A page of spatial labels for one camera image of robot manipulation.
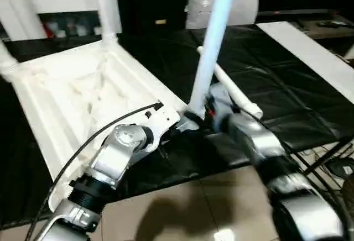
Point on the white plastic table leg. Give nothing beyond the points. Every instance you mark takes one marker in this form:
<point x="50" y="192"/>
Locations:
<point x="213" y="42"/>
<point x="6" y="61"/>
<point x="235" y="89"/>
<point x="105" y="9"/>

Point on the white plastic table top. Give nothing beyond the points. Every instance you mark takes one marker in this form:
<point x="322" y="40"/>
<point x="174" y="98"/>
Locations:
<point x="83" y="97"/>

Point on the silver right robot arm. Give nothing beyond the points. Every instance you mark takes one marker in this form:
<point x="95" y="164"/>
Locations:
<point x="265" y="152"/>

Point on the black work mat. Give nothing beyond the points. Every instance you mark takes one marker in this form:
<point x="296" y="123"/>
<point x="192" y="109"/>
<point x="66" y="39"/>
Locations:
<point x="276" y="69"/>

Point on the small yellow label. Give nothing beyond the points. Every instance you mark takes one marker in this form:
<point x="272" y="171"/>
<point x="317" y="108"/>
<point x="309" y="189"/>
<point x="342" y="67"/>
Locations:
<point x="160" y="21"/>

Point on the black stand leg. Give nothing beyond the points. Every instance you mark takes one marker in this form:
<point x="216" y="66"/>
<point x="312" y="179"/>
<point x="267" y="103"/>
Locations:
<point x="326" y="155"/>

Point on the grey pillow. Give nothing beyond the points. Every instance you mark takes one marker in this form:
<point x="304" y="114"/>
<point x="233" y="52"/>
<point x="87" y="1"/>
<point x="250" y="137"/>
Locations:
<point x="243" y="6"/>

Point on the white cabinet with glass doors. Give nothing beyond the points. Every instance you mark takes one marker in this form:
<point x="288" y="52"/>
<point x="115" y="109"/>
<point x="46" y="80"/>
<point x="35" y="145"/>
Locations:
<point x="55" y="9"/>

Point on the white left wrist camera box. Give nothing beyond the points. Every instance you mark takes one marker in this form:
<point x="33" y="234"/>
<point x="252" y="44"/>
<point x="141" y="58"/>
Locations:
<point x="157" y="125"/>

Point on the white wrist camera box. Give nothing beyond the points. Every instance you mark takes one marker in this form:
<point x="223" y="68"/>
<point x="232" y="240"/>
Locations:
<point x="157" y="125"/>
<point x="221" y="100"/>

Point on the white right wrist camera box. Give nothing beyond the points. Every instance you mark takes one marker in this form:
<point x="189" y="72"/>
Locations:
<point x="221" y="100"/>

